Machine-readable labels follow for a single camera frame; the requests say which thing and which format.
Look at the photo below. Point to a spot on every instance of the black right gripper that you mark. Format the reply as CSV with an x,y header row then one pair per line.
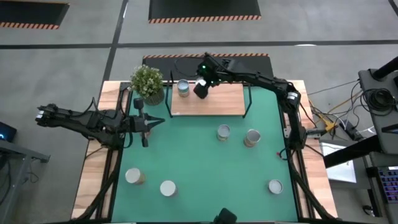
x,y
213,70

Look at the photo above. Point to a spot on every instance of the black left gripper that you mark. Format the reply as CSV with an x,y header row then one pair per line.
x,y
140,124

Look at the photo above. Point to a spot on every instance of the chicken soup can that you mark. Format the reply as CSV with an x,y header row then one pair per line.
x,y
183,87

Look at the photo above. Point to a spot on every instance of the orange label tin can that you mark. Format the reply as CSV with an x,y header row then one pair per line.
x,y
133,175

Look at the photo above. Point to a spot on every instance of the spaghetti sauce can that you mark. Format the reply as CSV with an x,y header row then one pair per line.
x,y
223,131

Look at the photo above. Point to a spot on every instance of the green beans can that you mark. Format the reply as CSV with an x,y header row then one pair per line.
x,y
168,188

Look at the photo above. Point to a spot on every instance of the pineapple can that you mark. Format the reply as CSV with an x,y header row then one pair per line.
x,y
252,137

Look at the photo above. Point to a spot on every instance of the grey lid tin can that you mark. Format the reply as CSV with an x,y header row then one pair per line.
x,y
275,186

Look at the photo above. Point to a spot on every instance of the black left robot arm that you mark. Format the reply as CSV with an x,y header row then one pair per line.
x,y
77,119

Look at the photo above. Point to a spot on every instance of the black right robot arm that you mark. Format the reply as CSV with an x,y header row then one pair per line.
x,y
264,80

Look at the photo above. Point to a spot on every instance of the potted plant in striped pot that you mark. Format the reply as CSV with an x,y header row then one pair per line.
x,y
146,81

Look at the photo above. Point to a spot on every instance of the black hazard-striped floor mat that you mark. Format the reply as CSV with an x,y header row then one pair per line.
x,y
161,68
31,12
202,9

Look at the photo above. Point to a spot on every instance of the green table mat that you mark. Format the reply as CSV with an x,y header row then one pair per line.
x,y
199,168

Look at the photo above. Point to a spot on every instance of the grey side table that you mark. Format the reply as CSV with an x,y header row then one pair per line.
x,y
18,149

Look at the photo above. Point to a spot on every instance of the black electronic device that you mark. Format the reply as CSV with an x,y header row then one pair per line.
x,y
6,132

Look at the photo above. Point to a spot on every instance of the grey equipment cart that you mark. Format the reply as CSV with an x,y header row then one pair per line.
x,y
367,84

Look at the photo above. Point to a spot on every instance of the black metal beam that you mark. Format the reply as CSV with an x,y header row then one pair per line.
x,y
351,152

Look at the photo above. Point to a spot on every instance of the white sheet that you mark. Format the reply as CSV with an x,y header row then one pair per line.
x,y
342,171

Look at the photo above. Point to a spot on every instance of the backlit keyboard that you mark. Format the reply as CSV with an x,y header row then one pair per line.
x,y
390,183

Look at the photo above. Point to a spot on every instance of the wooden shelf with black frame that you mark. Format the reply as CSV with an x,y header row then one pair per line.
x,y
224,102

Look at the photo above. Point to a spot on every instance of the black table frame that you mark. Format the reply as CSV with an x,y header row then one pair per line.
x,y
114,186

